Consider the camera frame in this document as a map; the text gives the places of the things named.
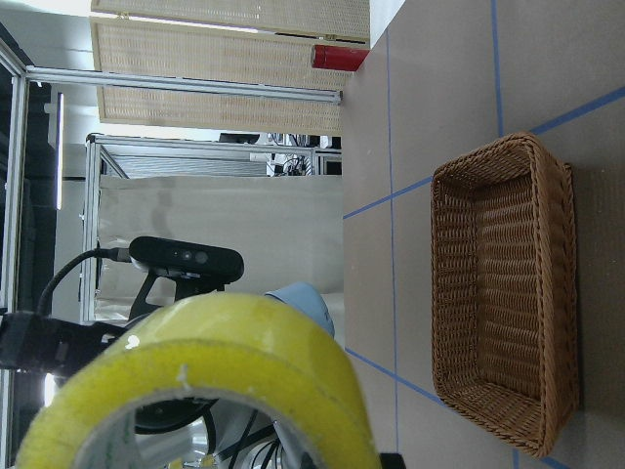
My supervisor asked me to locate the brown wicker basket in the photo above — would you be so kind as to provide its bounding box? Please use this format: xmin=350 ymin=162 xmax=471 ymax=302
xmin=431 ymin=132 xmax=580 ymax=458

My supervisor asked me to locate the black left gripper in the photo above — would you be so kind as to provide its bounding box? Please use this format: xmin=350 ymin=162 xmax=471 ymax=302
xmin=1 ymin=313 xmax=142 ymax=378

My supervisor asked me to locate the aluminium frame post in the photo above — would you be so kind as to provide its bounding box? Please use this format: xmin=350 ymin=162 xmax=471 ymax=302
xmin=25 ymin=65 xmax=342 ymax=106

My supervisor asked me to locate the red cylinder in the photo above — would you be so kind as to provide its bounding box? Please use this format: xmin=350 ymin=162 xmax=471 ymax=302
xmin=312 ymin=44 xmax=369 ymax=72

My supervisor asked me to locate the wooden lattice screen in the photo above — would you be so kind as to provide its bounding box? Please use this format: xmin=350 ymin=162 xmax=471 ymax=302
xmin=90 ymin=1 xmax=370 ymax=136

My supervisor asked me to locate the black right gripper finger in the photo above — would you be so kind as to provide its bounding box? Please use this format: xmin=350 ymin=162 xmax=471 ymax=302
xmin=379 ymin=452 xmax=405 ymax=469

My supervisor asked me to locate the yellow tape roll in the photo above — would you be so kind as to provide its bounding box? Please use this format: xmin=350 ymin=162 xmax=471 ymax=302
xmin=16 ymin=293 xmax=381 ymax=468

